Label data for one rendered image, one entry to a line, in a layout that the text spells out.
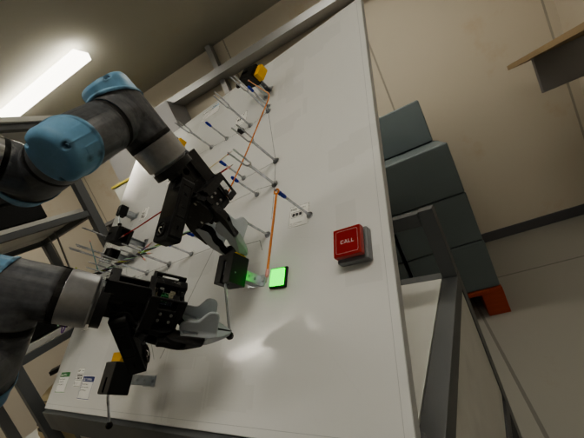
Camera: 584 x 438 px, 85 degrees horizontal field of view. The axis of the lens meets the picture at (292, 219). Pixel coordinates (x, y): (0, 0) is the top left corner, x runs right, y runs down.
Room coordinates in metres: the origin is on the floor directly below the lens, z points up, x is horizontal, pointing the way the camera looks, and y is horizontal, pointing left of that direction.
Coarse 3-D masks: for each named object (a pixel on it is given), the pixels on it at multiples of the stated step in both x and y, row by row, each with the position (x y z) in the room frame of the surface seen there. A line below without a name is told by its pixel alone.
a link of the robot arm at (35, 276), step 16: (0, 256) 0.41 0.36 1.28; (16, 256) 0.42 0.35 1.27; (0, 272) 0.39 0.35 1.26; (16, 272) 0.40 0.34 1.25; (32, 272) 0.41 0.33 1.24; (48, 272) 0.42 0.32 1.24; (64, 272) 0.43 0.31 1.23; (0, 288) 0.39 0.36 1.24; (16, 288) 0.39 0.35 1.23; (32, 288) 0.40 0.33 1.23; (48, 288) 0.41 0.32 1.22; (0, 304) 0.39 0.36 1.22; (16, 304) 0.39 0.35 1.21; (32, 304) 0.40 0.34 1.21; (48, 304) 0.40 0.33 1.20; (0, 320) 0.39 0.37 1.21; (16, 320) 0.40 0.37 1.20; (32, 320) 0.41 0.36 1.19; (48, 320) 0.41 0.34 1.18
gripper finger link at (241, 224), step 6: (216, 222) 0.57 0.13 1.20; (234, 222) 0.59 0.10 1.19; (240, 222) 0.60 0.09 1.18; (246, 222) 0.62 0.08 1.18; (216, 228) 0.57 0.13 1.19; (222, 228) 0.57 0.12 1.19; (240, 228) 0.60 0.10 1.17; (246, 228) 0.61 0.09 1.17; (222, 234) 0.58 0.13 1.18; (228, 234) 0.57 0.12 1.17; (240, 234) 0.58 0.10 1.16; (228, 240) 0.58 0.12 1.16; (234, 240) 0.57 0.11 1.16; (240, 240) 0.58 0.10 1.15; (234, 246) 0.59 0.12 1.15; (240, 246) 0.58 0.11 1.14; (246, 246) 0.60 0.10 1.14; (240, 252) 0.59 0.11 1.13; (246, 252) 0.60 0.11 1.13
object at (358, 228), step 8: (360, 224) 0.50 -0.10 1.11; (336, 232) 0.52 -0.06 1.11; (344, 232) 0.51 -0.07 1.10; (352, 232) 0.50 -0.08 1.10; (360, 232) 0.49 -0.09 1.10; (336, 240) 0.51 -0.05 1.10; (344, 240) 0.50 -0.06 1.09; (352, 240) 0.49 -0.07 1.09; (360, 240) 0.48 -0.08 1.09; (336, 248) 0.50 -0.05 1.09; (344, 248) 0.49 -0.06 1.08; (352, 248) 0.48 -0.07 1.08; (360, 248) 0.47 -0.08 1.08; (336, 256) 0.49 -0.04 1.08; (344, 256) 0.49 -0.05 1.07; (352, 256) 0.49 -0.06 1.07
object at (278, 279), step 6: (276, 270) 0.60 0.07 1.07; (282, 270) 0.59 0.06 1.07; (288, 270) 0.59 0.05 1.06; (270, 276) 0.60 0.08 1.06; (276, 276) 0.59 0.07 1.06; (282, 276) 0.58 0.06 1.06; (270, 282) 0.59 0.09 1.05; (276, 282) 0.58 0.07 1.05; (282, 282) 0.57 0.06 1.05; (270, 288) 0.59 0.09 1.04; (276, 288) 0.58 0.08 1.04
